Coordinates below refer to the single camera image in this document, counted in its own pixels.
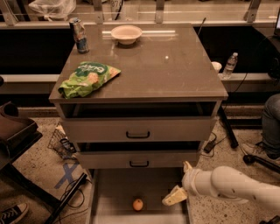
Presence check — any green chip bag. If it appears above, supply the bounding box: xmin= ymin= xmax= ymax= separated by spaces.
xmin=58 ymin=61 xmax=121 ymax=99

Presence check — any black power adapter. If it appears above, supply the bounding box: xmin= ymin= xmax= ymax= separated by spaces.
xmin=203 ymin=141 xmax=216 ymax=153

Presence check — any energy drink can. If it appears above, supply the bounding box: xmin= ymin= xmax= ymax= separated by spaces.
xmin=69 ymin=17 xmax=89 ymax=53

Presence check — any orange fruit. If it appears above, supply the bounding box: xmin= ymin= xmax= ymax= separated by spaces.
xmin=132 ymin=199 xmax=144 ymax=212

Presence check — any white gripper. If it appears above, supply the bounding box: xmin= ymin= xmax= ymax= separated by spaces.
xmin=162 ymin=161 xmax=213 ymax=206

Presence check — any drawer with black handle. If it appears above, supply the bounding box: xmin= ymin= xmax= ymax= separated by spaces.
xmin=77 ymin=150 xmax=199 ymax=169
xmin=60 ymin=118 xmax=216 ymax=143

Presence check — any wire basket on floor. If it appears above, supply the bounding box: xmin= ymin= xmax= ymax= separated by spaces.
xmin=47 ymin=129 xmax=76 ymax=160

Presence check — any plastic bag in background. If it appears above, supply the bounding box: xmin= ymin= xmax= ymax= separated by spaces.
xmin=28 ymin=0 xmax=76 ymax=21

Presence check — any middle drawer with black handle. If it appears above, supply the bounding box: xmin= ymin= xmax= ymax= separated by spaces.
xmin=77 ymin=150 xmax=199 ymax=169

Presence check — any white paper cup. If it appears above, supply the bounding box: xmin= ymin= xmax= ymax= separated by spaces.
xmin=212 ymin=61 xmax=221 ymax=74

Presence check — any black floor cable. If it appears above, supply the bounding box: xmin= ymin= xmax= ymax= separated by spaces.
xmin=58 ymin=178 xmax=91 ymax=224

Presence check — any white bowl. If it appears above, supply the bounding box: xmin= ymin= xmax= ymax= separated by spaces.
xmin=111 ymin=25 xmax=142 ymax=46

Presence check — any top drawer with black handle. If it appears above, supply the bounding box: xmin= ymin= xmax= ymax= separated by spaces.
xmin=60 ymin=118 xmax=216 ymax=143

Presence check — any black chair at left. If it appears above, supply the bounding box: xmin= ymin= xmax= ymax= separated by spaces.
xmin=0 ymin=101 xmax=87 ymax=224

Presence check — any clear plastic water bottle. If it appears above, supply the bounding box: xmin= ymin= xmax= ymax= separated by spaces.
xmin=222 ymin=52 xmax=238 ymax=80

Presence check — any grey drawer cabinet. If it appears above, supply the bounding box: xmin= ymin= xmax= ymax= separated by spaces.
xmin=48 ymin=23 xmax=229 ymax=224

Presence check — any person leg in jeans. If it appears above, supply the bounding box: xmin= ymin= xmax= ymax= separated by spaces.
xmin=262 ymin=94 xmax=280 ymax=159

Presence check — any open bottom drawer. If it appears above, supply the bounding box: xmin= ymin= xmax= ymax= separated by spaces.
xmin=86 ymin=168 xmax=190 ymax=224

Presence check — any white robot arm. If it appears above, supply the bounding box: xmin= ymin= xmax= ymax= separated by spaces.
xmin=162 ymin=161 xmax=280 ymax=212

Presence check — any black table leg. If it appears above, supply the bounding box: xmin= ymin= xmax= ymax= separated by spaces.
xmin=218 ymin=107 xmax=239 ymax=149

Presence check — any black sneaker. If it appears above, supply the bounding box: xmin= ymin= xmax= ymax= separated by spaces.
xmin=0 ymin=203 xmax=29 ymax=224

